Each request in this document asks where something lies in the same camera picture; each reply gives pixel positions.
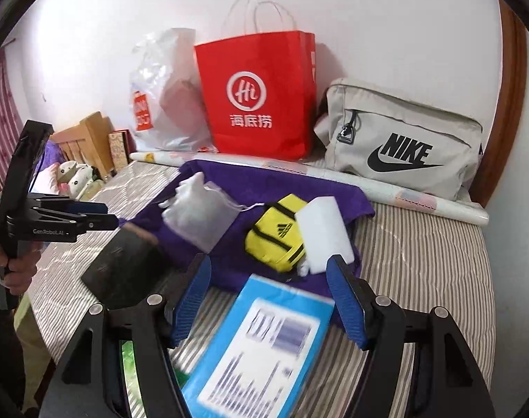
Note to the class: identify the red paper shopping bag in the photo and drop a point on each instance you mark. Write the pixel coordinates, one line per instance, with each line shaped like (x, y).
(264, 61)

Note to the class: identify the light green bed sheet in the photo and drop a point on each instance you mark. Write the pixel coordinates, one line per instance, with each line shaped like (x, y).
(29, 335)

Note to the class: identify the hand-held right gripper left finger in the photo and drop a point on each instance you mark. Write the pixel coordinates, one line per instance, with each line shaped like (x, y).
(190, 305)

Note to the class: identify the dark green box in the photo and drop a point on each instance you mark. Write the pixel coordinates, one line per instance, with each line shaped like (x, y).
(120, 265)

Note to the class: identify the grey striped mattress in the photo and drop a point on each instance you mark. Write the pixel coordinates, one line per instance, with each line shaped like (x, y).
(421, 270)

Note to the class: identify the purple cloth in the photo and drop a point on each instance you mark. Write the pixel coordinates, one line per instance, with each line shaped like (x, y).
(229, 265)

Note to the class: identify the rolled printed paper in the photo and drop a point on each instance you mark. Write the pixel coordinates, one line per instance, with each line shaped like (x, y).
(443, 207)

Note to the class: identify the white plastic shopping bag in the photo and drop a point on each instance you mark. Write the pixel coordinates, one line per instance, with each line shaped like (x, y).
(168, 74)

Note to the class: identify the person's left hand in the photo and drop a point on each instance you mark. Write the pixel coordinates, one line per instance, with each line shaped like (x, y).
(22, 275)

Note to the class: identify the yellow zip pouch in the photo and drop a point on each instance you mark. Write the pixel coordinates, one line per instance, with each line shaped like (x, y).
(269, 230)

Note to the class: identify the wooden bed headboard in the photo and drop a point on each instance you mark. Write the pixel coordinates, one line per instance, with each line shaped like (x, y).
(90, 139)

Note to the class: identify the brown wooden door frame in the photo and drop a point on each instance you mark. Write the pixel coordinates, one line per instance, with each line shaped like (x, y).
(508, 96)

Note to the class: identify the grey fabric shoulder bag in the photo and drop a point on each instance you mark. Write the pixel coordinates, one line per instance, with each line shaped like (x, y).
(421, 117)

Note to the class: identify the pink striped curtain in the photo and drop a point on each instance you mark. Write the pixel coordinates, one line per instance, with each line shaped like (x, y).
(3, 117)

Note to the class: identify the white sponge block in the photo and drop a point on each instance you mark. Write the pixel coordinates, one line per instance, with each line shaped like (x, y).
(323, 230)

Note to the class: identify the white plush toy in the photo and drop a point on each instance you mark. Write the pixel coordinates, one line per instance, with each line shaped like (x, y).
(67, 174)
(85, 180)

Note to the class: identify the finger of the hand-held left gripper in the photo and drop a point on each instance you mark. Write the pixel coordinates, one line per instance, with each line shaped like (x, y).
(92, 207)
(99, 222)

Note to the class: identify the blue tissue pack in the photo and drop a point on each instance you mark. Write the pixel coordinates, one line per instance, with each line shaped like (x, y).
(255, 289)

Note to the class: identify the patterned brown box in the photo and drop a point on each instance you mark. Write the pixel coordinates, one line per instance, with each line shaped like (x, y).
(118, 148)

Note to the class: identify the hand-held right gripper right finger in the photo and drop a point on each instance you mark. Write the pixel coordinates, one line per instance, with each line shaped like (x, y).
(345, 305)

